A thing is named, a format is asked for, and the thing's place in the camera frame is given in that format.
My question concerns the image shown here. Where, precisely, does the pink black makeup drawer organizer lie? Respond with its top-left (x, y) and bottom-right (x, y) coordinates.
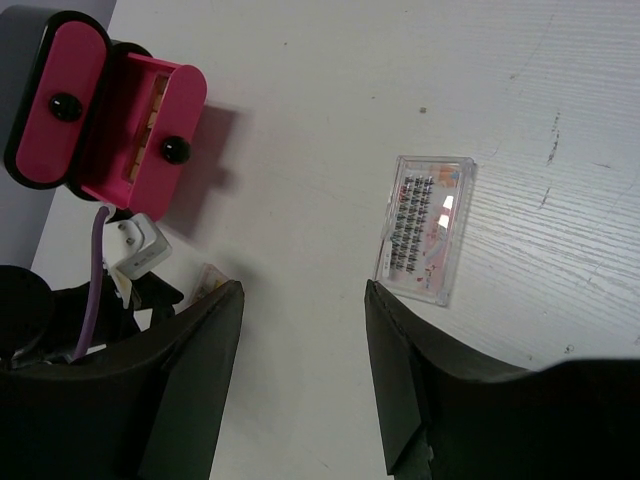
top-left (1, 5), bottom-right (207, 220)

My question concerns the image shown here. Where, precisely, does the long brown eyeshadow palette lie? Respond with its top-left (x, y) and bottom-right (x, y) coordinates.
top-left (123, 73), bottom-right (169, 185)

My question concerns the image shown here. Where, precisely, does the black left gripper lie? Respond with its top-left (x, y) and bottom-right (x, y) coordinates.
top-left (1, 265), bottom-right (244, 479)

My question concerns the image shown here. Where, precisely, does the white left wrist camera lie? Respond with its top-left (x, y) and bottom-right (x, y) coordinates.
top-left (103, 213), bottom-right (172, 309)

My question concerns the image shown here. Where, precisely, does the clear false eyelash box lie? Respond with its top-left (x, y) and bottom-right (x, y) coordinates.
top-left (373, 155), bottom-right (476, 307)

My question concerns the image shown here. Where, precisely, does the colourful glitter eyeshadow palette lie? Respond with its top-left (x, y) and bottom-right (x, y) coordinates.
top-left (190, 263), bottom-right (228, 303)

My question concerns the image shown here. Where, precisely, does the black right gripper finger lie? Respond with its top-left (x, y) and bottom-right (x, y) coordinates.
top-left (364, 281), bottom-right (639, 479)

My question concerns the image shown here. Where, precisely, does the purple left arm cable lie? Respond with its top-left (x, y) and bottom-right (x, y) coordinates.
top-left (69, 204), bottom-right (111, 364)

